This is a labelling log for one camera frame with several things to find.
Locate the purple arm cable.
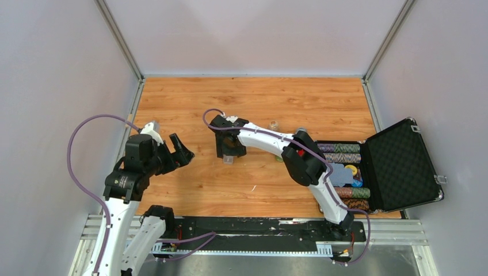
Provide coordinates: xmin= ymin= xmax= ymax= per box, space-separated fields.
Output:
xmin=202 ymin=109 xmax=371 ymax=266
xmin=67 ymin=114 xmax=218 ymax=275

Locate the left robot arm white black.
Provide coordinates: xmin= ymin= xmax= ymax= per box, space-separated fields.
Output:
xmin=84 ymin=133 xmax=195 ymax=275

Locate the orange black chip row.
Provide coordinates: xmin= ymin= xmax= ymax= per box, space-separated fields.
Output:
xmin=334 ymin=187 xmax=371 ymax=211

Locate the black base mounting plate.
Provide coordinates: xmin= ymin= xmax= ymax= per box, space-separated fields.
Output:
xmin=161 ymin=216 xmax=367 ymax=252

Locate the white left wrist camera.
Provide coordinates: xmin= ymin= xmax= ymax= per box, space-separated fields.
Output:
xmin=139 ymin=120 xmax=165 ymax=145

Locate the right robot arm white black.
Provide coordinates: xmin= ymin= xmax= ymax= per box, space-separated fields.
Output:
xmin=207 ymin=114 xmax=354 ymax=240

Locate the green purple chip row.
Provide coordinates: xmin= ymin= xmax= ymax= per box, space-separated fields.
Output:
xmin=317 ymin=143 xmax=362 ymax=164

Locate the blue playing card deck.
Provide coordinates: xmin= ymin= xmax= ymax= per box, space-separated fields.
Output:
xmin=329 ymin=163 xmax=353 ymax=187

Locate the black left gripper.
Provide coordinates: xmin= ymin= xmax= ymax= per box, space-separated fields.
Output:
xmin=144 ymin=132 xmax=195 ymax=175

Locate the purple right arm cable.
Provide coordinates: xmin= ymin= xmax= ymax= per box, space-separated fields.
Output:
xmin=202 ymin=109 xmax=371 ymax=266

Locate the black poker chip case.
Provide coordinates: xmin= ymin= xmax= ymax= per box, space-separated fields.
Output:
xmin=316 ymin=117 xmax=445 ymax=213

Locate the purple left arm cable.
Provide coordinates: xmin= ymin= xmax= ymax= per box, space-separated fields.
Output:
xmin=67 ymin=114 xmax=218 ymax=275

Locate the green pill bottle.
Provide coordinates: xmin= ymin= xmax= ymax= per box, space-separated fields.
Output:
xmin=275 ymin=154 xmax=284 ymax=163

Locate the red glitter tube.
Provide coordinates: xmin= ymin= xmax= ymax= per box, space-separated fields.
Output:
xmin=295 ymin=127 xmax=307 ymax=136

